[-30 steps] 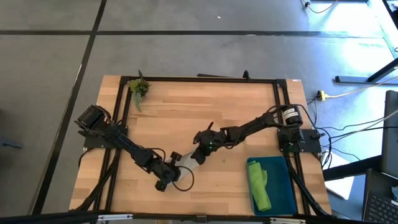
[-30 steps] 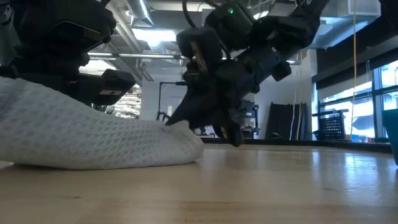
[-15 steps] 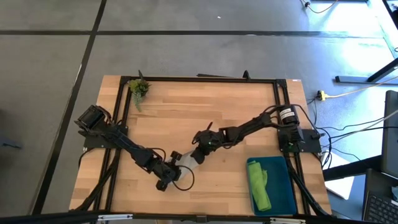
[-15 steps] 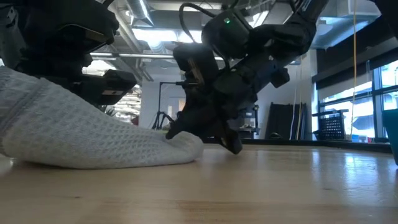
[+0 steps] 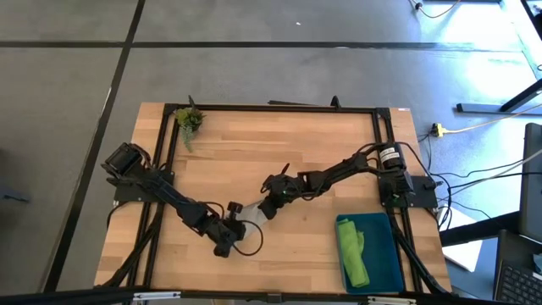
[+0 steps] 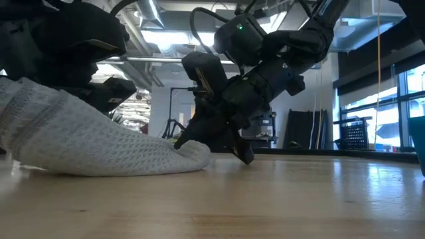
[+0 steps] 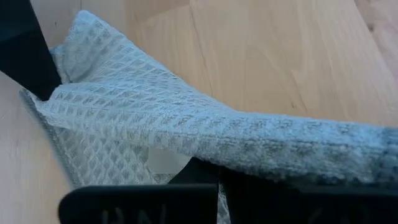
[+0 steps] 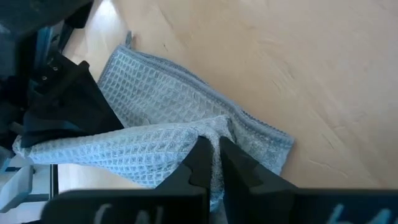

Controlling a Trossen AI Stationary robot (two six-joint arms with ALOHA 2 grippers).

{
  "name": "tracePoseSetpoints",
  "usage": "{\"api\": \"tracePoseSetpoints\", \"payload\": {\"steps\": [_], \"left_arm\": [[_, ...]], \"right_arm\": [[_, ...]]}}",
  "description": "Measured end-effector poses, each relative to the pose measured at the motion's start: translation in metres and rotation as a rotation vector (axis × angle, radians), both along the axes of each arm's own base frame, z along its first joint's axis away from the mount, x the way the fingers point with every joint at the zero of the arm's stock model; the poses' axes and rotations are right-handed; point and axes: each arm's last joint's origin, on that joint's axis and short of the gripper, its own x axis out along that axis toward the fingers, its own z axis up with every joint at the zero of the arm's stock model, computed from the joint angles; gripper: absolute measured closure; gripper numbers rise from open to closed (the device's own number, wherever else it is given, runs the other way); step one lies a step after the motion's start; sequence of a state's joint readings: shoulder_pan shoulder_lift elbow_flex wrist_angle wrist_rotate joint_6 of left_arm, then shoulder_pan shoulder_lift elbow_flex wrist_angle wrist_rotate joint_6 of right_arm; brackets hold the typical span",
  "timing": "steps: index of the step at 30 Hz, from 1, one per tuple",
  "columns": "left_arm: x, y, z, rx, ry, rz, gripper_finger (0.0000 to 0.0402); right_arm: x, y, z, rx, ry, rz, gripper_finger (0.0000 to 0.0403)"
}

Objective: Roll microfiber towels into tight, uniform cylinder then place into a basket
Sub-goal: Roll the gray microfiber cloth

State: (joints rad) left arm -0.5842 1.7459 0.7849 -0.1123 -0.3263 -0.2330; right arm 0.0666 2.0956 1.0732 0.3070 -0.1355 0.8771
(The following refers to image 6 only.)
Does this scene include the pale hanging cable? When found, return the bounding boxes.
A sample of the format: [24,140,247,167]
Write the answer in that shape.
[313,69,325,150]

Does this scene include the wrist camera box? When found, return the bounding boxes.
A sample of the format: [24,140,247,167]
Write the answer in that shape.
[33,2,131,64]
[181,51,229,100]

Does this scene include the black perforated crate cart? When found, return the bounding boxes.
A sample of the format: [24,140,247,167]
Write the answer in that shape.
[333,116,373,151]

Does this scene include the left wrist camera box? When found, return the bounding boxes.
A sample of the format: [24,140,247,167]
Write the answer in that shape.
[33,2,131,64]

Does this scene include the black table edge rail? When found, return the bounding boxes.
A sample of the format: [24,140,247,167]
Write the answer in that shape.
[252,147,419,164]

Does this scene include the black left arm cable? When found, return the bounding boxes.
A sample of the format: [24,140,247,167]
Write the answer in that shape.
[108,0,140,17]

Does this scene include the silver rectangular air duct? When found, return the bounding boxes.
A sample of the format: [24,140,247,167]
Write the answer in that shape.
[331,0,408,53]

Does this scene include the black gantry frame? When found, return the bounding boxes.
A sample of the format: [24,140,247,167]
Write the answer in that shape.
[168,86,197,140]

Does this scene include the long ceiling light bar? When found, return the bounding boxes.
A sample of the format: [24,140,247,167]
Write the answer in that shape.
[96,56,235,66]

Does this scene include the black equipment cabinet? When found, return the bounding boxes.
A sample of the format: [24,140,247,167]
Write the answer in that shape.
[240,111,278,149]

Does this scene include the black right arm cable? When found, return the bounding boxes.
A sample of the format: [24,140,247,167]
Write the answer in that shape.
[189,6,248,76]

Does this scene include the yellow hanging cable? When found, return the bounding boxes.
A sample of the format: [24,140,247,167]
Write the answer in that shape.
[373,0,383,149]

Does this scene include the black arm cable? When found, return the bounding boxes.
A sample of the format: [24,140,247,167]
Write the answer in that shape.
[189,6,248,76]
[108,0,140,17]

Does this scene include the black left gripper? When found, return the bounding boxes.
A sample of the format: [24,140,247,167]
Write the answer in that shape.
[0,29,138,114]

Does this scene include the black leaning panel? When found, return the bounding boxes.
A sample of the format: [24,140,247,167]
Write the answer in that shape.
[286,108,329,150]

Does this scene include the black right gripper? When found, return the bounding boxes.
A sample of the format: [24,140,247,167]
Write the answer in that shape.
[173,59,307,166]

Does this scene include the grey waffle-weave towel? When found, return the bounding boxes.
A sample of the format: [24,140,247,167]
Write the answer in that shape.
[0,76,212,177]

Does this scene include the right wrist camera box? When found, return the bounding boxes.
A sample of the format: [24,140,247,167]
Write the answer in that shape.
[181,51,229,100]

